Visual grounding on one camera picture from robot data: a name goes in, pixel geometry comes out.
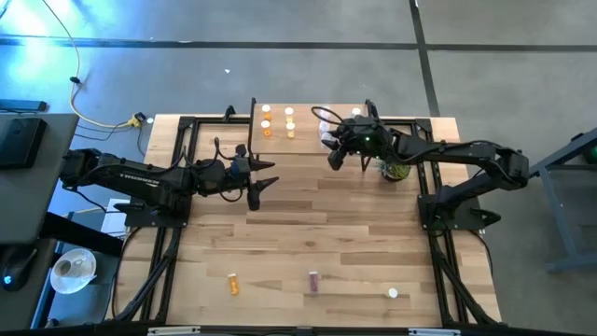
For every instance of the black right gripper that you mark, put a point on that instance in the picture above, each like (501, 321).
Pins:
(352, 140)

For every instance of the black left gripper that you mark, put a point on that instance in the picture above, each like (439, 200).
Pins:
(228, 175)

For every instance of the clear plastic pill bottle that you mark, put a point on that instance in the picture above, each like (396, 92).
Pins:
(326, 137)
(322, 127)
(325, 112)

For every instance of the blue pill bottle white cap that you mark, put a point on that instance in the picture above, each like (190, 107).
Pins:
(356, 111)

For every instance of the purple pill bottle white cap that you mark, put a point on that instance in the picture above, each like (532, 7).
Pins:
(313, 282)

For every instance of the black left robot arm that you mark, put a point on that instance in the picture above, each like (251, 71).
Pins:
(140, 176)

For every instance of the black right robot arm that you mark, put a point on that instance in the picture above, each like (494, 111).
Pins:
(457, 151)

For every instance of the potted green succulent plant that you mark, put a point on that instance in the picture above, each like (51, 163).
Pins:
(396, 172)

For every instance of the black clamp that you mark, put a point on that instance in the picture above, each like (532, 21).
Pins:
(228, 112)

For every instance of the white paper sheet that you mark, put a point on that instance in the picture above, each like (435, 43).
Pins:
(112, 221)

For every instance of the black desk beam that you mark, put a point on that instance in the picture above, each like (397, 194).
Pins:
(79, 233)

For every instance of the grey desk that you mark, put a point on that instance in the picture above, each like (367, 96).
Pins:
(42, 196)

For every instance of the black box device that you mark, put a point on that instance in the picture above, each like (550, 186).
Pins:
(18, 142)

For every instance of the grey metal stand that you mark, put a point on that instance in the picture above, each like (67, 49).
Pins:
(563, 238)

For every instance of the dark flat bar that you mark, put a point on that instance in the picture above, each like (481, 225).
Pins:
(23, 105)

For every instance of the green round object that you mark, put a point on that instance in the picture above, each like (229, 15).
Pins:
(592, 154)

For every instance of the black computer mouse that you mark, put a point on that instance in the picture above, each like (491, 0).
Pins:
(15, 270)

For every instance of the wooden shelf with black frame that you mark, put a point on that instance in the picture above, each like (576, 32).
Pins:
(303, 144)

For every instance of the black metal table frame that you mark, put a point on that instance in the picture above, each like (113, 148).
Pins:
(212, 121)

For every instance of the silver bracket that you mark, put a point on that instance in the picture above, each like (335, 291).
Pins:
(173, 330)
(434, 332)

